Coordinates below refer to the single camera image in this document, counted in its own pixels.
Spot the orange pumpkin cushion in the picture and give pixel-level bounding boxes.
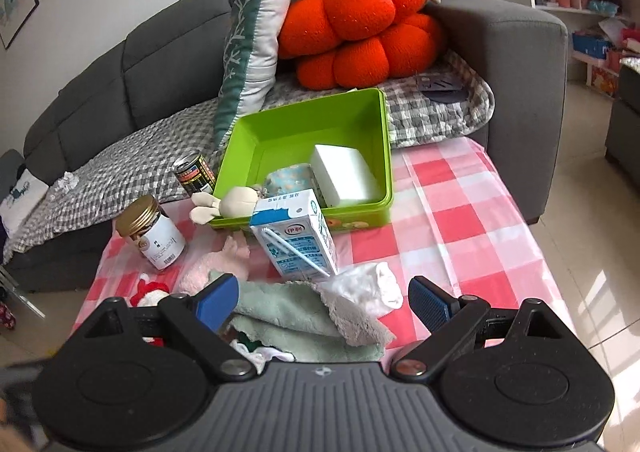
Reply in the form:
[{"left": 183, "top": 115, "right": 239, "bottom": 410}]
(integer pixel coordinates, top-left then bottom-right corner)
[{"left": 278, "top": 0, "right": 446, "bottom": 90}]

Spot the black drink can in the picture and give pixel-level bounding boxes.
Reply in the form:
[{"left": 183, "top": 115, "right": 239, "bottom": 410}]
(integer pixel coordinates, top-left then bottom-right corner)
[{"left": 172, "top": 152, "right": 215, "bottom": 195}]

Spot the red white santa plush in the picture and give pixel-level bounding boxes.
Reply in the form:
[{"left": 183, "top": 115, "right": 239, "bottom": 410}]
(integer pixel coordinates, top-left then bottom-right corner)
[{"left": 129, "top": 273, "right": 170, "bottom": 307}]

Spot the gold lid white jar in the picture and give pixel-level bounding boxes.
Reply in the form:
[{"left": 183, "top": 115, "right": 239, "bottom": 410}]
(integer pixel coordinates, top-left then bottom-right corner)
[{"left": 115, "top": 194, "right": 186, "bottom": 270}]

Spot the lime green plastic bin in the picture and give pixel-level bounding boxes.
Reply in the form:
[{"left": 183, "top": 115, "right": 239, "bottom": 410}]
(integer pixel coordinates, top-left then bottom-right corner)
[{"left": 214, "top": 88, "right": 394, "bottom": 230}]

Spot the red white checkered tablecloth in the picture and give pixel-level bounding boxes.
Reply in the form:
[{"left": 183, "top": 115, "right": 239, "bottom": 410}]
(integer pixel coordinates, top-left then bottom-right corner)
[{"left": 72, "top": 138, "right": 575, "bottom": 362}]

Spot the grey checkered sofa blanket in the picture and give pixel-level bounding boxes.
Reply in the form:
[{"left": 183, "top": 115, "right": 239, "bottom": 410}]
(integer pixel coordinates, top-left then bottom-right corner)
[{"left": 1, "top": 52, "right": 495, "bottom": 268}]

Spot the grey fabric sofa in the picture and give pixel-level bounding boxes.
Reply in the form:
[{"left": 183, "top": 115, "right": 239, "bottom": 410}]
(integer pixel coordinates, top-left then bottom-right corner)
[{"left": 1, "top": 0, "right": 568, "bottom": 293}]

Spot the white deer print pillow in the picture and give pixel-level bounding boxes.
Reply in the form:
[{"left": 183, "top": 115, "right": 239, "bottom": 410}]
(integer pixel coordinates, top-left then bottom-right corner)
[{"left": 1, "top": 169, "right": 49, "bottom": 238}]

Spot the pink plush toy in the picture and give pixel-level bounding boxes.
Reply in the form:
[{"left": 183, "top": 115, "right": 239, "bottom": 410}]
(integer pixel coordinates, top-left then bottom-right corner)
[{"left": 174, "top": 232, "right": 250, "bottom": 296}]

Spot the green grey fluffy towel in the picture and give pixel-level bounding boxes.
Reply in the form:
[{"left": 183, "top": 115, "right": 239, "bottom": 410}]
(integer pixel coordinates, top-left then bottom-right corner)
[{"left": 228, "top": 279, "right": 395, "bottom": 362}]

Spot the white glove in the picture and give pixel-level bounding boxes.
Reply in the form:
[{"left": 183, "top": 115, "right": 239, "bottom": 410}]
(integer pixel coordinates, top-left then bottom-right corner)
[{"left": 314, "top": 261, "right": 404, "bottom": 319}]

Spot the light blue patterned cloth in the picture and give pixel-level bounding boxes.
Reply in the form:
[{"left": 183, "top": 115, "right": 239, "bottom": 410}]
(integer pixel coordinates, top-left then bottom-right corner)
[{"left": 262, "top": 163, "right": 317, "bottom": 198}]

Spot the white sponge block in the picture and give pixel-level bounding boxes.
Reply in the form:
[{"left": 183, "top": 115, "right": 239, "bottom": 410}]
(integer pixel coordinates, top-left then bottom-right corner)
[{"left": 309, "top": 144, "right": 382, "bottom": 207}]

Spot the beige plush bunny toy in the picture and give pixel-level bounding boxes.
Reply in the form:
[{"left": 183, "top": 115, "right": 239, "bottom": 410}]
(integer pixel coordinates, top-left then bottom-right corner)
[{"left": 189, "top": 186, "right": 262, "bottom": 226}]

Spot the blue white milk carton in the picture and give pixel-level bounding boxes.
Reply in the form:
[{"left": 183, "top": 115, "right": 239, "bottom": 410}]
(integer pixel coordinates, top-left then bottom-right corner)
[{"left": 250, "top": 189, "right": 338, "bottom": 280}]

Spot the black hand fan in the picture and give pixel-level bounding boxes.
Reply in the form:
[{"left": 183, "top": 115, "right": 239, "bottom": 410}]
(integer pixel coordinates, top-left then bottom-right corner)
[{"left": 416, "top": 72, "right": 469, "bottom": 104}]

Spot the crumpled white tissue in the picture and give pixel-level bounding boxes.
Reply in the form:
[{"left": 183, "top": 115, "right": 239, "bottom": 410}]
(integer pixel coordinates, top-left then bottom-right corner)
[{"left": 52, "top": 172, "right": 79, "bottom": 194}]

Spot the green white leaf pillow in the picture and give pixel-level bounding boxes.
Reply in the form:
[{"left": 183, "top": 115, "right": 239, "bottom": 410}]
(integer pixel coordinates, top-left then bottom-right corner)
[{"left": 214, "top": 0, "right": 291, "bottom": 146}]

